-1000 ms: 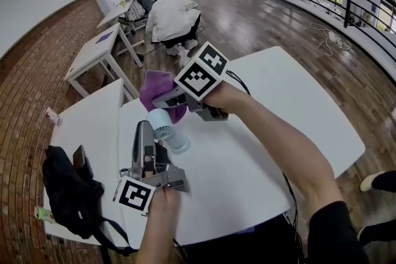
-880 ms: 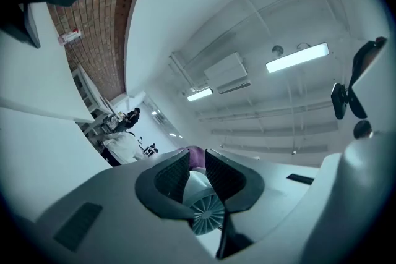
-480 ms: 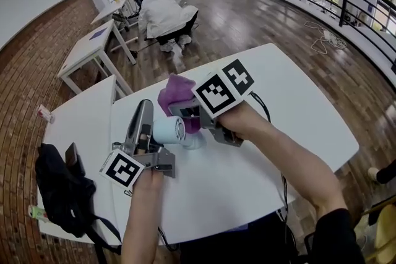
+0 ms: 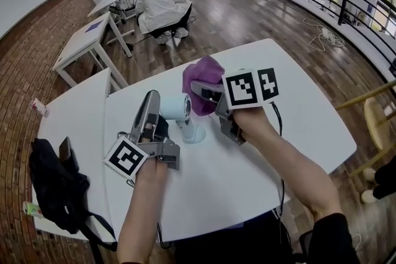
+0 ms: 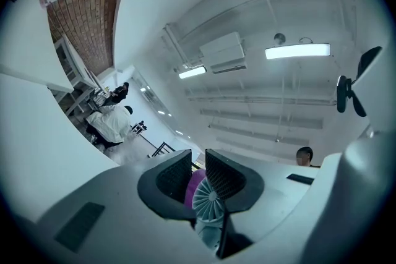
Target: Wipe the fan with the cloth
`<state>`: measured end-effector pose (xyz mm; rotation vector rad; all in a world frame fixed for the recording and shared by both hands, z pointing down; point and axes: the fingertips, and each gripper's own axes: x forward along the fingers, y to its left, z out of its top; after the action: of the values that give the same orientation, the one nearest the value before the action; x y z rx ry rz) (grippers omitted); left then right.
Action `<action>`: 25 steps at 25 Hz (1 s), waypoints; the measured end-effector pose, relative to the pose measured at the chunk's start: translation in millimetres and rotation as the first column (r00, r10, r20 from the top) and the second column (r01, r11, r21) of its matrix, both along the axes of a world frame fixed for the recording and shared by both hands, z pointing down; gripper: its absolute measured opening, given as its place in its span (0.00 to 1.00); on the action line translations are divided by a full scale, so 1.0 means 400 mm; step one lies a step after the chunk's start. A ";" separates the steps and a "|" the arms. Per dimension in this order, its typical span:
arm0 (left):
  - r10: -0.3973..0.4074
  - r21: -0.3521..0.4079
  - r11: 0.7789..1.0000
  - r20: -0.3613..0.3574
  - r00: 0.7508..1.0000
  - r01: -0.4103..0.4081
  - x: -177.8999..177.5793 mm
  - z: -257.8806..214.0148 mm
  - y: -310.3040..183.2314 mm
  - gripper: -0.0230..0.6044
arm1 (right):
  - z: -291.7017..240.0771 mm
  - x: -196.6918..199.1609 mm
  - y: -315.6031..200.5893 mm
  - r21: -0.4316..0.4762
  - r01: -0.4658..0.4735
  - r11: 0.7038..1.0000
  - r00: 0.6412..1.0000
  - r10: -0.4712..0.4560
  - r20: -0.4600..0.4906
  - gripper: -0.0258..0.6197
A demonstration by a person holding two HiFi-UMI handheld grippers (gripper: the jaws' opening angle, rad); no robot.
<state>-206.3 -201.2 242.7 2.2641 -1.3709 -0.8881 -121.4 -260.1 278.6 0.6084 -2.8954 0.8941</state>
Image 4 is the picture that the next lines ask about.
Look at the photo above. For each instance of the person's left hand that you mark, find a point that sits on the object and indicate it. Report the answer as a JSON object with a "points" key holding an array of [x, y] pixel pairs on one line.
{"points": [[150, 132]]}

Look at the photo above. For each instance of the person's right forearm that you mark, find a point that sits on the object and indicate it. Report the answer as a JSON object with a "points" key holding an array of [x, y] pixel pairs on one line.
{"points": [[287, 157]]}

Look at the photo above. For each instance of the black phone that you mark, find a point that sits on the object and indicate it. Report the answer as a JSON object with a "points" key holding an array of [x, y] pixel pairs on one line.
{"points": [[65, 148]]}

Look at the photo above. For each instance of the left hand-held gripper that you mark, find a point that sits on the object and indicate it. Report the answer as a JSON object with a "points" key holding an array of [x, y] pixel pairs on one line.
{"points": [[125, 157]]}

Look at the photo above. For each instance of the person's left forearm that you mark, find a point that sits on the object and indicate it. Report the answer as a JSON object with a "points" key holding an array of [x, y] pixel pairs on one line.
{"points": [[142, 219]]}

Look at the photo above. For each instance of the black backpack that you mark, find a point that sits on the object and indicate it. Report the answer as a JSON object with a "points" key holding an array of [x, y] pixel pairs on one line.
{"points": [[58, 191]]}

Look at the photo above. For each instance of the white table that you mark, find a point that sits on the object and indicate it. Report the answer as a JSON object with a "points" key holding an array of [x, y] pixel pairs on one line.
{"points": [[77, 120], [86, 40], [105, 1]]}

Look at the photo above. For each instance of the purple paper sheet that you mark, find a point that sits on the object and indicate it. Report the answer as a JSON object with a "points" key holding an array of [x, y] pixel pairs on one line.
{"points": [[93, 27]]}

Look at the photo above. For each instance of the person's black clothing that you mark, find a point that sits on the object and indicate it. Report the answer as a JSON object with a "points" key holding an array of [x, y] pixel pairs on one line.
{"points": [[334, 244]]}

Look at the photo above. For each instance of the purple cloth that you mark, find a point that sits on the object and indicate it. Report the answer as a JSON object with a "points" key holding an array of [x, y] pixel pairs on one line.
{"points": [[204, 74]]}

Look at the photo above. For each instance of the yellow chair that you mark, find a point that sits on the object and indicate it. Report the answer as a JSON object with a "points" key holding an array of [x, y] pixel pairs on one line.
{"points": [[374, 120]]}

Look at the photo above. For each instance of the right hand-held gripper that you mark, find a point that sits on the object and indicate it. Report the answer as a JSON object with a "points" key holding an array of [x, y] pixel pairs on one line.
{"points": [[241, 89]]}

